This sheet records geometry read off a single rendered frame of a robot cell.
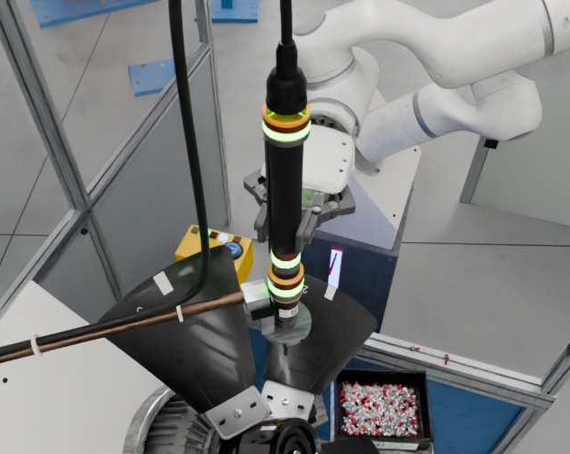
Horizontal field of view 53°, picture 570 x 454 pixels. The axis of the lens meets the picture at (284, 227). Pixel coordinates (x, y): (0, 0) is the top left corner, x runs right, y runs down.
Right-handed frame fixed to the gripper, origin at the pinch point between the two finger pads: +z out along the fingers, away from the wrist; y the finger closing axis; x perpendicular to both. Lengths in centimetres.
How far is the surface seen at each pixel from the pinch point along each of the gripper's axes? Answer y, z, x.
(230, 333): 9.0, -0.5, -28.9
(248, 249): 21, -38, -58
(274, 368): 3.7, -4.9, -45.6
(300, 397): -2.3, -1.5, -46.2
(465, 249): -41, -147, -165
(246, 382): 5.2, 3.6, -34.9
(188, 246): 35, -34, -57
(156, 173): 70, -78, -85
